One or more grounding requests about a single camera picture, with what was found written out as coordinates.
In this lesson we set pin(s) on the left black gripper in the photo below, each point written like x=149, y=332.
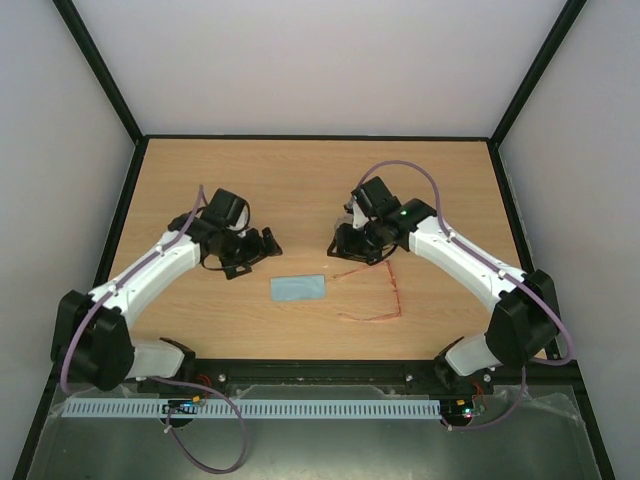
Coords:
x=270, y=244

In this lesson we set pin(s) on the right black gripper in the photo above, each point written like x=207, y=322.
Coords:
x=347, y=242

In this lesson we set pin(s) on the blue cleaning cloth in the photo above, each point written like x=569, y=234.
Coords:
x=297, y=288

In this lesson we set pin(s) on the red thin frame sunglasses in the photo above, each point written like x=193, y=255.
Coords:
x=366, y=293

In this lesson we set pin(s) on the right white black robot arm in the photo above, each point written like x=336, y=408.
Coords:
x=522, y=306

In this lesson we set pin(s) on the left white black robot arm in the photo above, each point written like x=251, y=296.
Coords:
x=92, y=340

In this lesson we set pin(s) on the left circuit board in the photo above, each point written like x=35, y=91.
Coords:
x=183, y=406

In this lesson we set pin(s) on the circuit board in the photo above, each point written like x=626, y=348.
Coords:
x=183, y=406
x=466, y=407

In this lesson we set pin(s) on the right circuit board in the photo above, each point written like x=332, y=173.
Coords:
x=466, y=407

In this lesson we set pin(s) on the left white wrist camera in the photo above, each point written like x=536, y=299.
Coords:
x=242, y=224

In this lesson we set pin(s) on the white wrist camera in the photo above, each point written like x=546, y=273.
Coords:
x=242, y=224
x=354, y=215

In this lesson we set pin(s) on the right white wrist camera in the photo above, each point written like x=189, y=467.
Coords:
x=354, y=215

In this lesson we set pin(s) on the light blue slotted cable duct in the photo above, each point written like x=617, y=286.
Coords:
x=258, y=409

